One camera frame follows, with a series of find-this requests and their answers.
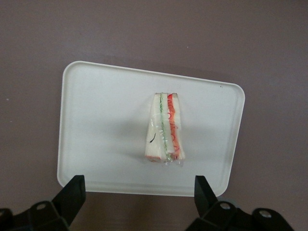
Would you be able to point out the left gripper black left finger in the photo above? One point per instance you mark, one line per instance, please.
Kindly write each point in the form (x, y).
(60, 211)

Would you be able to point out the cream rectangular plastic tray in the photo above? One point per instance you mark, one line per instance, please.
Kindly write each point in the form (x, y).
(108, 132)

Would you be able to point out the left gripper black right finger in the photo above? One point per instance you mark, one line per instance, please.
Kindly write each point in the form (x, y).
(216, 216)

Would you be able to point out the triangle sandwich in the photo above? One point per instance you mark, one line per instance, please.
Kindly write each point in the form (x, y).
(166, 130)

